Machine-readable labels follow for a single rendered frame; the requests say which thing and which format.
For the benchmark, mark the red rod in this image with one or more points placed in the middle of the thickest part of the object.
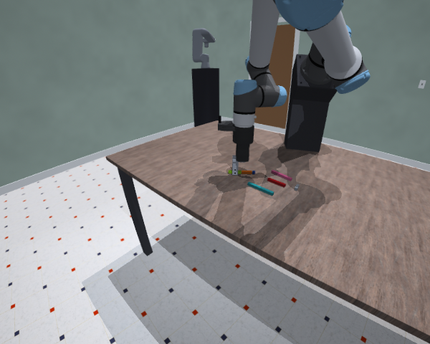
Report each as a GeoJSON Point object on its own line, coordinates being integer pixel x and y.
{"type": "Point", "coordinates": [276, 182]}

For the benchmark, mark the pink rod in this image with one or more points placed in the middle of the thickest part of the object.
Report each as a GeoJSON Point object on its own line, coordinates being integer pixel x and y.
{"type": "Point", "coordinates": [281, 175]}

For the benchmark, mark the turquoise rod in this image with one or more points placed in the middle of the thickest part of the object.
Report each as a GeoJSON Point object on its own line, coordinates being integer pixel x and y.
{"type": "Point", "coordinates": [261, 188]}

